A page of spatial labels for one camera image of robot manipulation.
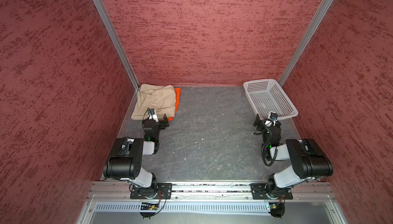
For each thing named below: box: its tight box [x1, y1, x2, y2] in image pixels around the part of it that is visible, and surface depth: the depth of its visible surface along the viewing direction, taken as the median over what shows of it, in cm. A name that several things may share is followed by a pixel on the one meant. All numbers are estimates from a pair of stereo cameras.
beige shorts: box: [131, 83, 177, 121], surface depth 107 cm
